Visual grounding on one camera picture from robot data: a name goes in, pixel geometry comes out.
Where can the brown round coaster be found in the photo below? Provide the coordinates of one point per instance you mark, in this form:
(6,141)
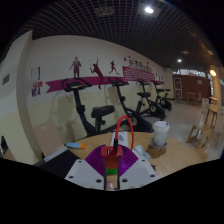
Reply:
(156,151)

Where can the white wall poster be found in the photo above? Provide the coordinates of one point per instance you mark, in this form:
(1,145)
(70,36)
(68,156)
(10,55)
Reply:
(35,74)

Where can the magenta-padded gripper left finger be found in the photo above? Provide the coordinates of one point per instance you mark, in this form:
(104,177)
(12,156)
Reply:
(86,173)

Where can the purple and orange wall poster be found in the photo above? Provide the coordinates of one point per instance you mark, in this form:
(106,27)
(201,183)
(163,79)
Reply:
(36,89)

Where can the pale wooden chair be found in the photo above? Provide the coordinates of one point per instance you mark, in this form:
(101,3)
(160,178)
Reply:
(5,151)
(48,138)

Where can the red charger block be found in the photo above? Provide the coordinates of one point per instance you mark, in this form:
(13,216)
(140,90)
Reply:
(111,152)

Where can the blue and orange tube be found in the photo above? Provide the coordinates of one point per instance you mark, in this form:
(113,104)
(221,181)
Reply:
(75,145)

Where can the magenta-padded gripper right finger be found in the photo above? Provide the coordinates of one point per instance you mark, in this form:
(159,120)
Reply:
(135,171)

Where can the grey wall sign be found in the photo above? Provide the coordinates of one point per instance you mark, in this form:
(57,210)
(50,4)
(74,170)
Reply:
(6,79)

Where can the black exercise bike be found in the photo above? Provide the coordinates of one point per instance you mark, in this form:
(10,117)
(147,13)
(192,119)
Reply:
(80,106)
(121,100)
(154,108)
(165,101)

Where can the small white box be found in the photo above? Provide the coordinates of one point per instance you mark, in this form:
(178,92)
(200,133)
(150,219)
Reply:
(121,138)

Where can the ceiling vent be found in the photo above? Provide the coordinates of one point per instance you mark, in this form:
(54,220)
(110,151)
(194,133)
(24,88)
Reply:
(104,11)

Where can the round ceiling light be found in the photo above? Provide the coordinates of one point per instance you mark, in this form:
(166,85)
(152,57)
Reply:
(149,10)
(179,60)

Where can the white lidded cup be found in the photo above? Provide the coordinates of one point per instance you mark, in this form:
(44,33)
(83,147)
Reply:
(161,133)

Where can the wooden chairs and tables group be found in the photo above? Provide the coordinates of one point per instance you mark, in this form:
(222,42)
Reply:
(206,123)

